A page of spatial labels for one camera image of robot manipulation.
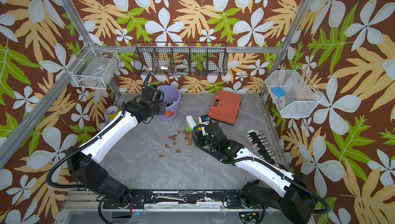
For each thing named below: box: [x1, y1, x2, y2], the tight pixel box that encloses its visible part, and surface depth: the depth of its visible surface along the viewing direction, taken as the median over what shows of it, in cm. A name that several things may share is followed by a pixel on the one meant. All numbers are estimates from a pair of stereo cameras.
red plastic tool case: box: [207, 89, 242, 125], surface depth 107 cm
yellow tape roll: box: [105, 105, 121, 120], surface depth 110 cm
